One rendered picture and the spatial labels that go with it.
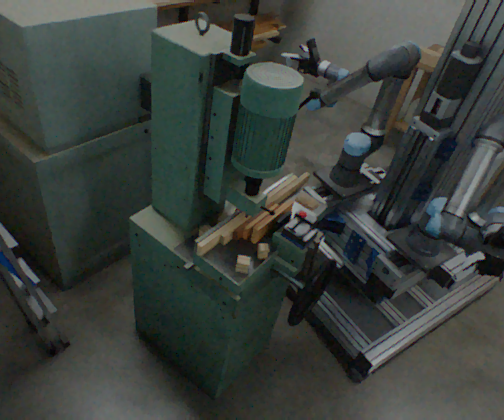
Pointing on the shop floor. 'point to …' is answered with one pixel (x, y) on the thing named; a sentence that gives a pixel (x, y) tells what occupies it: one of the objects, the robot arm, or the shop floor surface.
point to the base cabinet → (200, 321)
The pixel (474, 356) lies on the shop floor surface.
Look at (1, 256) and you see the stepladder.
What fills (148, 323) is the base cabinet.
